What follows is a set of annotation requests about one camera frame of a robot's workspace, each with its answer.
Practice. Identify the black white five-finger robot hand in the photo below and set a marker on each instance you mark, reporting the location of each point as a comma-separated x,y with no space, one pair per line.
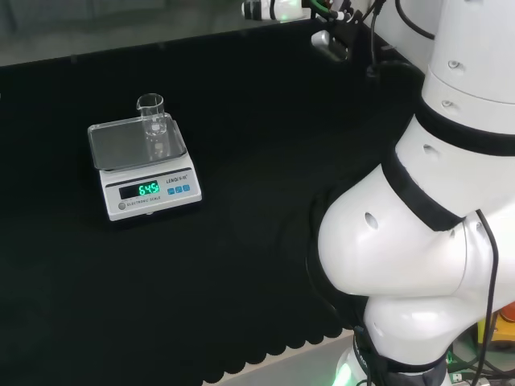
287,8

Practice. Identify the clear glass beaker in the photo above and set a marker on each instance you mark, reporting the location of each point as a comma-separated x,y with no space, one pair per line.
151,116

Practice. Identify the electronic balance with steel pan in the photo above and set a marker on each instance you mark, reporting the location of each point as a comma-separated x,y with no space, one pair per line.
141,193

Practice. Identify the black bench cloth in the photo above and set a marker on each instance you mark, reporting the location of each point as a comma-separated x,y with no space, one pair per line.
241,261

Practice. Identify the yellow stop button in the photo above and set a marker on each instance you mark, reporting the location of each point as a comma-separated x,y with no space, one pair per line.
495,325

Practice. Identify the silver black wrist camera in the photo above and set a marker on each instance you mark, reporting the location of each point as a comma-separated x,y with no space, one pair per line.
330,42

